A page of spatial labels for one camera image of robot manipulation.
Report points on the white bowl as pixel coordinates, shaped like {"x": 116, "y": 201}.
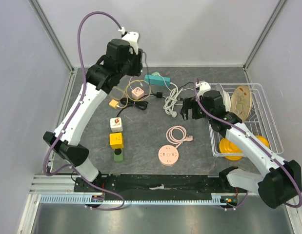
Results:
{"x": 225, "y": 97}

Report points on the yellow bowl right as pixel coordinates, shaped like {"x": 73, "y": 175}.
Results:
{"x": 263, "y": 140}

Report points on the pink round socket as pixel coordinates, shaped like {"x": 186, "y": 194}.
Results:
{"x": 168, "y": 155}

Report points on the light blue cable duct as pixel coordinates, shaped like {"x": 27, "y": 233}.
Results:
{"x": 97, "y": 200}

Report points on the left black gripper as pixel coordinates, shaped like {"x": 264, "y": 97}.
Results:
{"x": 137, "y": 59}

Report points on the beige patterned plate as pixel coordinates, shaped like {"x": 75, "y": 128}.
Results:
{"x": 241, "y": 102}

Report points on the pink cube socket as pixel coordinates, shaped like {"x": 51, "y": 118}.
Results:
{"x": 137, "y": 93}

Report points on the white wire dish rack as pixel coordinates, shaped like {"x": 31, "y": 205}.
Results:
{"x": 260, "y": 123}

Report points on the white cube adapter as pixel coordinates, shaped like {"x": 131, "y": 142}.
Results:
{"x": 116, "y": 125}

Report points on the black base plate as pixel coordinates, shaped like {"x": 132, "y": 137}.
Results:
{"x": 162, "y": 187}

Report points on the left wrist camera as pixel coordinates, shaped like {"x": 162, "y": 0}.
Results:
{"x": 132, "y": 37}

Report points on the yellow bowl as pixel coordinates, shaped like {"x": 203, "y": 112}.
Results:
{"x": 263, "y": 140}
{"x": 227, "y": 147}

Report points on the yellow bowl front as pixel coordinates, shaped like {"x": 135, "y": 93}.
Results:
{"x": 227, "y": 147}

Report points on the orange charger plug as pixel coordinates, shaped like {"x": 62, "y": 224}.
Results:
{"x": 115, "y": 104}

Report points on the green power strip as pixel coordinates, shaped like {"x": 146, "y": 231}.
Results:
{"x": 118, "y": 155}

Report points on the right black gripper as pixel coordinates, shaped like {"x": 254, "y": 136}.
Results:
{"x": 189, "y": 103}

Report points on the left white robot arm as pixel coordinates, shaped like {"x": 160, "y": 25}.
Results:
{"x": 122, "y": 57}

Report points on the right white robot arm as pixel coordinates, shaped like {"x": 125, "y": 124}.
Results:
{"x": 278, "y": 182}

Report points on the teal power strip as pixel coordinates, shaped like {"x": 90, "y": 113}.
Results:
{"x": 157, "y": 80}

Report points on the yellow cube socket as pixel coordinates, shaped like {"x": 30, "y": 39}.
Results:
{"x": 116, "y": 140}

